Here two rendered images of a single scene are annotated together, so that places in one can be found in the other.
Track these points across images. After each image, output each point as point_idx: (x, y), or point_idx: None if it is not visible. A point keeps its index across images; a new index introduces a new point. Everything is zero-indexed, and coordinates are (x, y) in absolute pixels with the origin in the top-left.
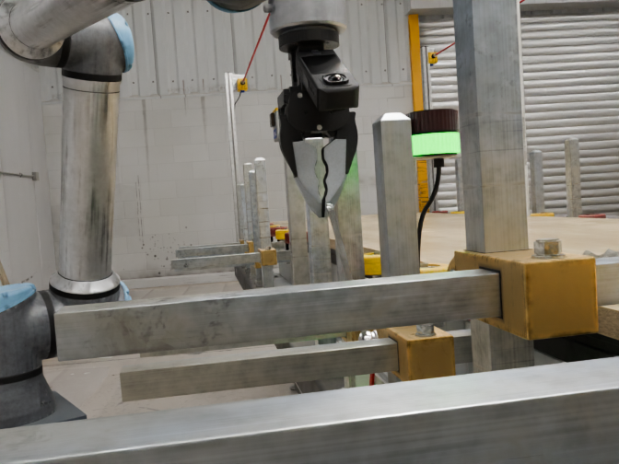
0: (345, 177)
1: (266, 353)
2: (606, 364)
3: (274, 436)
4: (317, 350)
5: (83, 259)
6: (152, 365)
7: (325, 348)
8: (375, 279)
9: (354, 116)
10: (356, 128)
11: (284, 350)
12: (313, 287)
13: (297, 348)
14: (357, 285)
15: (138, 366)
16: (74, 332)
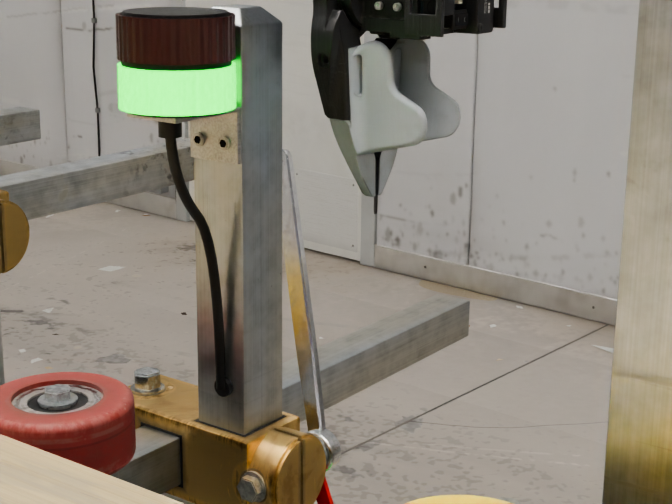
0: (330, 123)
1: (344, 345)
2: None
3: None
4: (289, 363)
5: None
6: (432, 305)
7: (286, 369)
8: (44, 174)
9: (314, 0)
10: (312, 26)
11: (337, 355)
12: (77, 163)
13: (326, 362)
14: (43, 167)
15: (444, 302)
16: None
